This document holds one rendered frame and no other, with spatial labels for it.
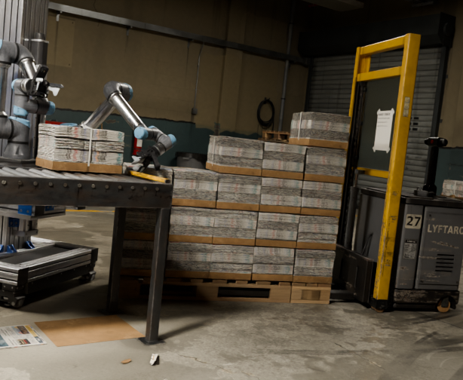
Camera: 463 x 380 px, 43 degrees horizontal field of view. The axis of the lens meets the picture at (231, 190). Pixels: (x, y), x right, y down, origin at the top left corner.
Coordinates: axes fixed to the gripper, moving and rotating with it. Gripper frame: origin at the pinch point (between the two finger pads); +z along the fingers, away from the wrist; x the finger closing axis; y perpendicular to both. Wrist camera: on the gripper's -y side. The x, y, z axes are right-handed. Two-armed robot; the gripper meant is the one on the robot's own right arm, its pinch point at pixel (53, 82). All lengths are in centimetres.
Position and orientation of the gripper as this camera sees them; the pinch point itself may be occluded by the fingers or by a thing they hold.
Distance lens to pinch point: 306.3
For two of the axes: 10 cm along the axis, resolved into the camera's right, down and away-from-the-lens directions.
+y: -2.0, 9.8, -0.2
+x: -6.6, -1.5, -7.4
